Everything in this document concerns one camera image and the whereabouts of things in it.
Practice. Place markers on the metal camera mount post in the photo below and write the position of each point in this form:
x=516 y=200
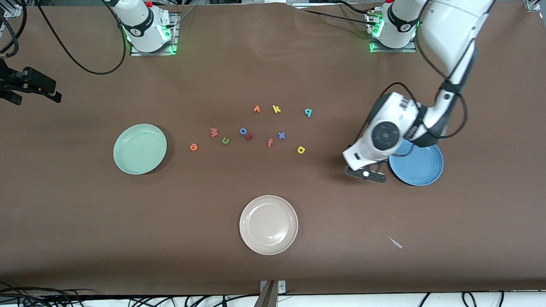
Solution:
x=267 y=303

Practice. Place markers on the teal letter p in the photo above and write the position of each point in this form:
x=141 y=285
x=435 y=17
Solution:
x=308 y=112

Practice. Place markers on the pink-red letter w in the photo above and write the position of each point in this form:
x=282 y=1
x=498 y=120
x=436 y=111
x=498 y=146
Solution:
x=214 y=132

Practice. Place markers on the beige plate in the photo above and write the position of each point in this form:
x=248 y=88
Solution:
x=268 y=225

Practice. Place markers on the light green plate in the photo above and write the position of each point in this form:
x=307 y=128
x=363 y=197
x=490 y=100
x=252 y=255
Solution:
x=140 y=149

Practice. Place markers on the green letter u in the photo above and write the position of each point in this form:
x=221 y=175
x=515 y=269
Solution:
x=226 y=140

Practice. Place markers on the small grey tape scrap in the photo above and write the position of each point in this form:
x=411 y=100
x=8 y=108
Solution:
x=396 y=243

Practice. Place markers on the blue plate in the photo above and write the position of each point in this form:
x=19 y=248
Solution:
x=421 y=168

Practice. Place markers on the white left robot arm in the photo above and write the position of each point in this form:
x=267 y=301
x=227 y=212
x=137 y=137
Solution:
x=454 y=20

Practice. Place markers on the brown table cover sheet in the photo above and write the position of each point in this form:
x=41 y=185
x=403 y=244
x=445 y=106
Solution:
x=75 y=224

